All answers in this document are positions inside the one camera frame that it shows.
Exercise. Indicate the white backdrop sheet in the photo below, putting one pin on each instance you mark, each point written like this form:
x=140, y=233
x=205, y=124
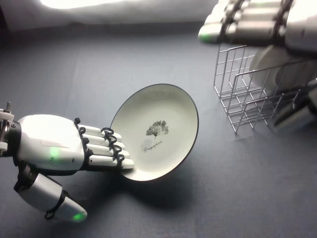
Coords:
x=99, y=10

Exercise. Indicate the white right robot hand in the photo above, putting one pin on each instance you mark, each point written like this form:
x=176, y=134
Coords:
x=260, y=24

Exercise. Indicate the white dark-rimmed ginkgo plate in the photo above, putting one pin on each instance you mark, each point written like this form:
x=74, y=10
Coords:
x=262, y=67
x=161, y=111

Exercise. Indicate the grey table cloth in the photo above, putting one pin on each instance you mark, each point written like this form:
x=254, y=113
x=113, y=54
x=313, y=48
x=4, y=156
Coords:
x=74, y=74

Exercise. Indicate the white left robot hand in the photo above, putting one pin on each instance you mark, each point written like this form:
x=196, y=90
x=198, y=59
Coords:
x=49, y=141

